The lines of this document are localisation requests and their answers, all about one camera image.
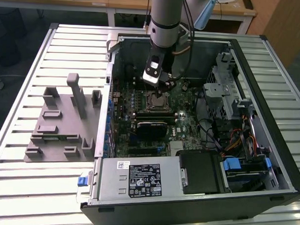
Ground black expansion slot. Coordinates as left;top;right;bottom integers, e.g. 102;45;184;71
128;147;160;156

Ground dark office chair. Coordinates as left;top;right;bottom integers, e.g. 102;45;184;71
0;7;29;69

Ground black graphics card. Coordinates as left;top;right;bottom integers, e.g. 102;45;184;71
135;120;169;140

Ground grey case handle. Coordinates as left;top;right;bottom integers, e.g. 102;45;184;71
105;33;124;54

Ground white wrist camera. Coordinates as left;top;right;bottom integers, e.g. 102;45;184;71
141;51;166;86

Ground black PC case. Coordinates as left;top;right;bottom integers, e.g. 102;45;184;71
79;31;300;225

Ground metal drive cage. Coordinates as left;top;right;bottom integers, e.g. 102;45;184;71
201;51;245;121

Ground green RAM stick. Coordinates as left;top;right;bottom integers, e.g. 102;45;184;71
41;135;69;142

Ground thin hanging cable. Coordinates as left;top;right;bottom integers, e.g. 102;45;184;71
142;0;152;30

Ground blue case latch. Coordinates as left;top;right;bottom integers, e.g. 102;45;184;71
77;176;89;188

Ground silver chipset heatsink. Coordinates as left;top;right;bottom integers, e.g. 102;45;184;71
169;140;185;153

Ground black plastic shroud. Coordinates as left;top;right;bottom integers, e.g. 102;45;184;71
173;148;230;197

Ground wooden cabinet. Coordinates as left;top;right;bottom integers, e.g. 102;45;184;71
245;0;300;68

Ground blue disk carrier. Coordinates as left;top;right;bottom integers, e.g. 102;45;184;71
221;155;272;194

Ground green motherboard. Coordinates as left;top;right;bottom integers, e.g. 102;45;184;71
108;75;217;162

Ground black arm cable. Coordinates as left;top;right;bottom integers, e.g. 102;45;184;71
171;0;197;81

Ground grey parts rack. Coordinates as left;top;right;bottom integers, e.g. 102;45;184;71
23;71;104;166

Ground silver power supply unit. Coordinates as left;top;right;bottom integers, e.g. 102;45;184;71
97;154;187;205

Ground CPU socket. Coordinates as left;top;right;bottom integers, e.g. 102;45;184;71
144;91;171;112

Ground orange wire bundle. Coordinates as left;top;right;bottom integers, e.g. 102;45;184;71
222;128;260;159

